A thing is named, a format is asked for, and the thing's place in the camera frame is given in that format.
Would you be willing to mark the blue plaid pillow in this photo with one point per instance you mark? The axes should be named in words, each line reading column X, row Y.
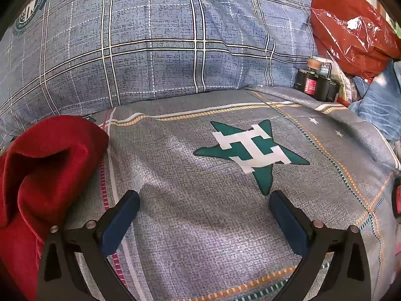
column 156, row 37

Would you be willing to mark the red plastic bag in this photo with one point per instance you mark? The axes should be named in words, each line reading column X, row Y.
column 347, row 28

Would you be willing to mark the red knit garment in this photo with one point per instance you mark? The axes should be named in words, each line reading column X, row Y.
column 40, row 169

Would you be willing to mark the black cylindrical device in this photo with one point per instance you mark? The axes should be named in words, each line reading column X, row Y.
column 316, row 84

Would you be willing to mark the blue denim cloth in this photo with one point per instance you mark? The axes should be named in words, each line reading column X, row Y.
column 379, row 109

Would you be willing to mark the black item with red button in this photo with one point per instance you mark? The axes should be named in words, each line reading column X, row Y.
column 398, row 200

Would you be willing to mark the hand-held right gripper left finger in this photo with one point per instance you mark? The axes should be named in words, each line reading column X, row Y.
column 122, row 222

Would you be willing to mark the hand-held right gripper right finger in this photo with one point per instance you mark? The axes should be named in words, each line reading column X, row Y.
column 288, row 222

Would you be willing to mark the white printed packet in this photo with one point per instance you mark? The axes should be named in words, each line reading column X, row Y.
column 344, row 84

